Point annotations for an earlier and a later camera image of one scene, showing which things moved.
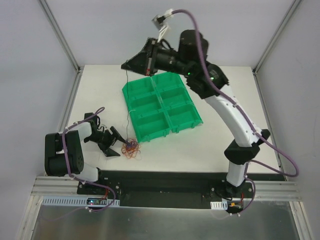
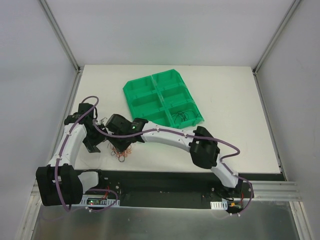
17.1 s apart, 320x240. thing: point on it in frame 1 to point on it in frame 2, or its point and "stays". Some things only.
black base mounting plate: [166, 189] stays
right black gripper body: [150, 61] to [120, 144]
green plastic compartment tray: [180, 110] stays
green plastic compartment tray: [148, 116] stays
